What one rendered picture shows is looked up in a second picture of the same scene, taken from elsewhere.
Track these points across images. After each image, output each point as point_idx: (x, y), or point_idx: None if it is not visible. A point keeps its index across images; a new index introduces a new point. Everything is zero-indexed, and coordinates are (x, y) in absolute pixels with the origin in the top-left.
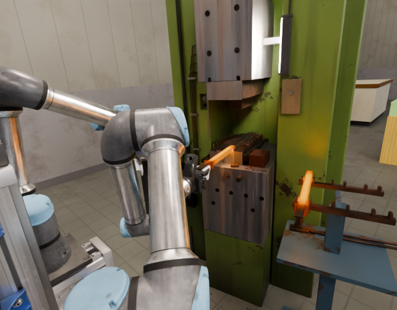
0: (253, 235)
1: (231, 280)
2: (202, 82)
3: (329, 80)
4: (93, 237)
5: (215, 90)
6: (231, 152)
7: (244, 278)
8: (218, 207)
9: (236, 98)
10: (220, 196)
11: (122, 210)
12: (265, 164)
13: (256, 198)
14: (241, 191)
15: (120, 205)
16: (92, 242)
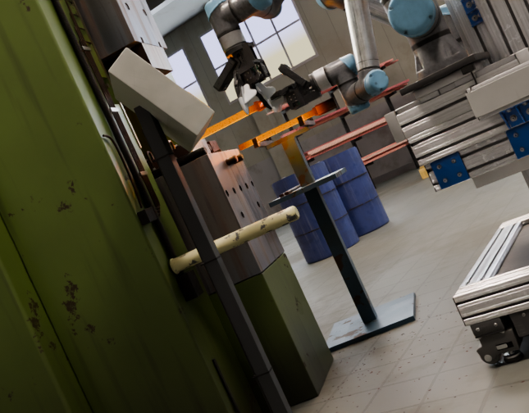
0: (276, 242)
1: (311, 344)
2: (95, 60)
3: (171, 74)
4: (388, 113)
5: (152, 54)
6: (200, 140)
7: (309, 324)
8: (248, 219)
9: (169, 67)
10: (239, 199)
11: (376, 48)
12: None
13: (251, 184)
14: (243, 181)
15: (374, 42)
16: (395, 110)
